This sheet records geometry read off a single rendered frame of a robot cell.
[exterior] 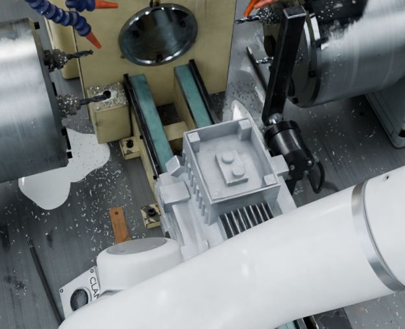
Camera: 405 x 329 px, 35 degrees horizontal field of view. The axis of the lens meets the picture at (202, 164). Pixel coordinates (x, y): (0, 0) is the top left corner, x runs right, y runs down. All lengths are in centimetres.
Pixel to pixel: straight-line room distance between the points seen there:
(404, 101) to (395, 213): 82
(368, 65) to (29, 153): 57
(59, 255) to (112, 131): 27
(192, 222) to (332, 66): 36
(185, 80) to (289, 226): 75
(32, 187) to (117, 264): 68
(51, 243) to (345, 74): 60
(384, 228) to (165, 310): 18
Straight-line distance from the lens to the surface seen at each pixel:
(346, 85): 112
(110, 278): 62
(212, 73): 132
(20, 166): 102
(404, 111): 130
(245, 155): 91
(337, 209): 50
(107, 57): 120
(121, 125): 127
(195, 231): 90
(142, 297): 53
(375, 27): 110
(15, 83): 97
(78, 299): 86
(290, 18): 91
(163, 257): 61
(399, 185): 49
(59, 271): 118
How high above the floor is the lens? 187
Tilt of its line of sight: 57 degrees down
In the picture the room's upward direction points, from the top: 4 degrees clockwise
